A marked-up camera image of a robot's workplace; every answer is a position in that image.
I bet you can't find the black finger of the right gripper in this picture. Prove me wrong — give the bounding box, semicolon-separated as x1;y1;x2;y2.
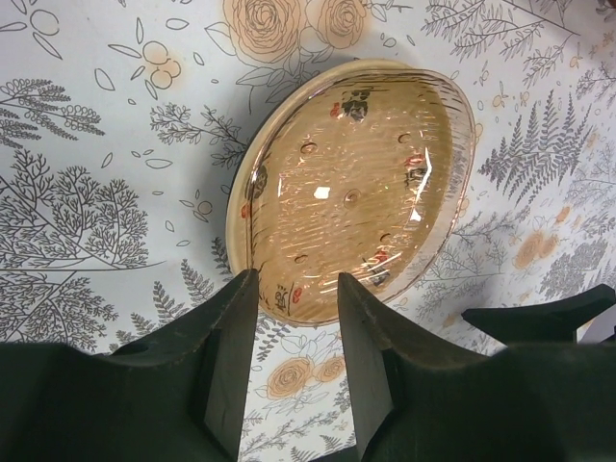
462;284;615;347

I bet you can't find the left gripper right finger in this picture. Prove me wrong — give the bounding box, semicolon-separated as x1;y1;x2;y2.
338;273;615;461

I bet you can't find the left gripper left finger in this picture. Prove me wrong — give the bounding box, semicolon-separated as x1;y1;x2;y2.
1;269;258;461

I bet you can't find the brown glossy small plate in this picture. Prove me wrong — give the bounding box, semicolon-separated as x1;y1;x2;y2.
225;59;475;326

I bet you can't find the floral table mat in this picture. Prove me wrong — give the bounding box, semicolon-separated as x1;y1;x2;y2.
1;1;615;461

